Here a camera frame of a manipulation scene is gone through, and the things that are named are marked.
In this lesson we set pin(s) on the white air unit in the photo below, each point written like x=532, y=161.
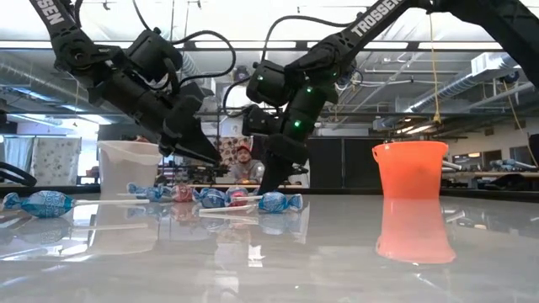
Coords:
x=488, y=63

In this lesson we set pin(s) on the white hanging cloth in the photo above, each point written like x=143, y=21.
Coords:
x=17, y=153

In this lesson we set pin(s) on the black partition wall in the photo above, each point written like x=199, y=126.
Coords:
x=337, y=162

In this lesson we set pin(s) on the blue wrapped lollipop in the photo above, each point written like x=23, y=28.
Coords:
x=44, y=204
x=149, y=192
x=236, y=189
x=273, y=202
x=212, y=198

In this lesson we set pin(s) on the pile of wrapped lollipops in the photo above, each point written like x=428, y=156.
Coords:
x=238, y=198

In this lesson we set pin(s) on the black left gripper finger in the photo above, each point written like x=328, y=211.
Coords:
x=200, y=147
x=181, y=153

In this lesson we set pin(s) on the white cylindrical tank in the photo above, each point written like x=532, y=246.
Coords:
x=236, y=99

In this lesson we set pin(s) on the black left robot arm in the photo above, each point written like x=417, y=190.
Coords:
x=105, y=84

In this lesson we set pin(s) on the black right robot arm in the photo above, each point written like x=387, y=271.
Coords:
x=370, y=21

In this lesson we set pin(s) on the floral patterned cloth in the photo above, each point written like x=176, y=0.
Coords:
x=54, y=160
x=229, y=149

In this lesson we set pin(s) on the pink wrapped lollipop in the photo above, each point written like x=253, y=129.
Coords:
x=182, y=193

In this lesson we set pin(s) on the red Skittles pack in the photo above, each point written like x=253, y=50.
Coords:
x=141, y=139

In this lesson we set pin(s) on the person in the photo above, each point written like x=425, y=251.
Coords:
x=248, y=166

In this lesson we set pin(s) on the white skull print bucket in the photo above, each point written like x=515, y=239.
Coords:
x=126, y=172

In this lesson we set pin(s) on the orange halloween bucket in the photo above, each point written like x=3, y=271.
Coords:
x=410, y=168

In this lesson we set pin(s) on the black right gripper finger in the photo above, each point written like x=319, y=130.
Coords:
x=275, y=172

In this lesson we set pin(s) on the grey draped cloth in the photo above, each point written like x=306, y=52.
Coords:
x=305, y=179

